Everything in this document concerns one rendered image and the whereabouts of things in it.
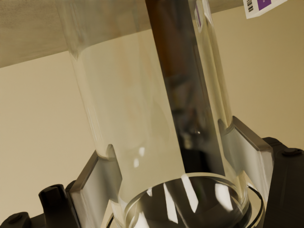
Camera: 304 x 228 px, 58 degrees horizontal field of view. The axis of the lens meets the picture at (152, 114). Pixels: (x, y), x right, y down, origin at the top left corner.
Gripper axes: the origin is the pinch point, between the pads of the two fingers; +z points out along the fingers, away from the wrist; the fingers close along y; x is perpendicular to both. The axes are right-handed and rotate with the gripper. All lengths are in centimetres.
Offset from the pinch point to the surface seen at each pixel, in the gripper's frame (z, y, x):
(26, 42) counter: 36.6, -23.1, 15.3
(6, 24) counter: 24.2, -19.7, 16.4
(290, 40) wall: 57, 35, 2
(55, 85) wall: 57, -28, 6
